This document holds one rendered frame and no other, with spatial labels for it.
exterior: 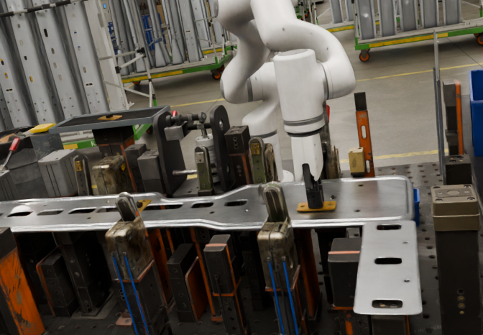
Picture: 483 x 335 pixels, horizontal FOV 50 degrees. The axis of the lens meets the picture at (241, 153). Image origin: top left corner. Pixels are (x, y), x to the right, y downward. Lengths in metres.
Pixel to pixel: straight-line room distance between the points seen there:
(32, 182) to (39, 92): 1.92
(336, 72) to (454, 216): 0.35
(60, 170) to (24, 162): 2.47
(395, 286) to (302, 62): 0.44
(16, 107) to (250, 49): 4.69
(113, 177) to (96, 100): 4.14
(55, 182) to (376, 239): 0.97
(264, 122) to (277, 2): 0.65
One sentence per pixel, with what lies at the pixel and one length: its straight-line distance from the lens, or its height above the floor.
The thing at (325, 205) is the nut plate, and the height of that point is 1.01.
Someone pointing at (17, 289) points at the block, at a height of 0.87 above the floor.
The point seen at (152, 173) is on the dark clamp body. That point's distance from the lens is 1.48.
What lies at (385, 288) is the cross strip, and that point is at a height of 1.00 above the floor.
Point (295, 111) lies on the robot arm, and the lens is 1.03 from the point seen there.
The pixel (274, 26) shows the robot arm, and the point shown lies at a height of 1.39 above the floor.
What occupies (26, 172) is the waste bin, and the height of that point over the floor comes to 0.46.
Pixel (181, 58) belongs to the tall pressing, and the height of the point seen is 0.40.
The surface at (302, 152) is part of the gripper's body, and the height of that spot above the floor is 1.15.
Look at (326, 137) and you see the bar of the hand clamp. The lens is 1.28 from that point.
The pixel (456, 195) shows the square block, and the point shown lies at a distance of 1.02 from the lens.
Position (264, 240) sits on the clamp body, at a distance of 0.98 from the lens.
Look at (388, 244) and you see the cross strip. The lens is 0.99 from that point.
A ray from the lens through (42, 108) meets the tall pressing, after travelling 5.89.
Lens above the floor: 1.50
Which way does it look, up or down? 18 degrees down
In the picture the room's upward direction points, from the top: 11 degrees counter-clockwise
